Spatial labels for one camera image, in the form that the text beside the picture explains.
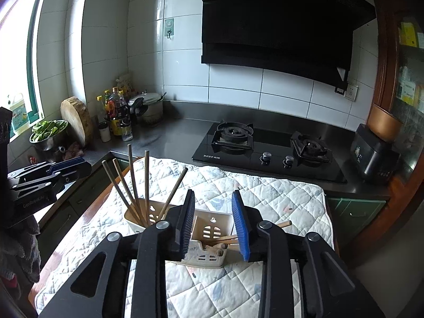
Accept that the copper coloured pot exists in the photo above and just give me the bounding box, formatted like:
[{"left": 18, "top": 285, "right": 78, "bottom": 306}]
[{"left": 366, "top": 103, "right": 403, "bottom": 142}]

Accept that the dark soy sauce bottle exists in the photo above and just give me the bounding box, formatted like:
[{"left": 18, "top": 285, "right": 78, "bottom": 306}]
[{"left": 107, "top": 87, "right": 130, "bottom": 136}]

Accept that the white wall socket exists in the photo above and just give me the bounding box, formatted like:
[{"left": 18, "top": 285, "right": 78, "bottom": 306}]
[{"left": 344, "top": 84, "right": 359, "bottom": 101}]

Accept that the round wooden cutting board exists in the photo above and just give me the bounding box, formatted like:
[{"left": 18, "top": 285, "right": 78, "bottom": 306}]
[{"left": 60, "top": 96, "right": 94, "bottom": 147}]

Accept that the grey knitted gloved hand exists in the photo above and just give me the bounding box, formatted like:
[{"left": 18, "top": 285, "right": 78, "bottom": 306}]
[{"left": 1, "top": 215, "right": 41, "bottom": 283}]

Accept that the wooden glass cabinet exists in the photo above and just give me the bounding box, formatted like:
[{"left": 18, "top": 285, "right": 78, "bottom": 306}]
[{"left": 341, "top": 0, "right": 423, "bottom": 262}]

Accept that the outer left wooden chopstick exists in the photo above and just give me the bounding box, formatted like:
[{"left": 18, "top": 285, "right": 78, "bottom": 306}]
[{"left": 127, "top": 144, "right": 142, "bottom": 223}]

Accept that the silver pressure cooker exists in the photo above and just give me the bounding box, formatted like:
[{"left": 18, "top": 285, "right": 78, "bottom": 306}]
[{"left": 128, "top": 92, "right": 167, "bottom": 126}]

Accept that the white quilted cloth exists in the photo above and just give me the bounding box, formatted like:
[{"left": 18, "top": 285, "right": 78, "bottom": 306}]
[{"left": 34, "top": 158, "right": 334, "bottom": 317}]

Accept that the black range hood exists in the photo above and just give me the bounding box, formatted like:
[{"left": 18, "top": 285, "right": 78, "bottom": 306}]
[{"left": 201, "top": 0, "right": 376, "bottom": 94}]

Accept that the green wall hook sticker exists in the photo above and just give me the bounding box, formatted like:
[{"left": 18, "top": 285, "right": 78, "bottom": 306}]
[{"left": 164, "top": 18, "right": 175, "bottom": 39}]

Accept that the chopstick in holder right pair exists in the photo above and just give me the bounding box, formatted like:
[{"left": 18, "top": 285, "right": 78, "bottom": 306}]
[{"left": 203, "top": 236, "right": 238, "bottom": 245}]

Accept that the chopstick in holder far left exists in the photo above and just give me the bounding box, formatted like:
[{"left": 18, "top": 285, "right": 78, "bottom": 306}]
[{"left": 101, "top": 160, "right": 134, "bottom": 219}]

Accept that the black rice cooker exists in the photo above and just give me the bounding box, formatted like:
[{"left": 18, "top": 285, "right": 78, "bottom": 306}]
[{"left": 350, "top": 123, "right": 400, "bottom": 182}]

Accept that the chopstick in holder leaning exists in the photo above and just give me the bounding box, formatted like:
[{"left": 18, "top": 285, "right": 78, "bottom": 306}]
[{"left": 158, "top": 167, "right": 188, "bottom": 220}]

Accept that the cream plastic chopstick holder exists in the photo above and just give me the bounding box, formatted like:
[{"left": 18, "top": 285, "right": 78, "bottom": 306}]
[{"left": 124, "top": 201, "right": 234, "bottom": 268}]

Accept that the chopstick in holder upright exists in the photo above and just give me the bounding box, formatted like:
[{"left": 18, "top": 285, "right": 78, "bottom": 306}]
[{"left": 144, "top": 150, "right": 150, "bottom": 227}]

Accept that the dark brown wooden chopstick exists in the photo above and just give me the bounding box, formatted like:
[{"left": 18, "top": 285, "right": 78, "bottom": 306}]
[{"left": 277, "top": 220, "right": 292, "bottom": 228}]

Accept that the black gas stove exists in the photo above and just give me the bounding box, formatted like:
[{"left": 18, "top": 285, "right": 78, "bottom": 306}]
[{"left": 192, "top": 122, "right": 346, "bottom": 184}]

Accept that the bowl of green vegetables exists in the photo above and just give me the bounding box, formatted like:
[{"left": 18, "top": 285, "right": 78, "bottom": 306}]
[{"left": 29, "top": 119, "right": 68, "bottom": 152}]

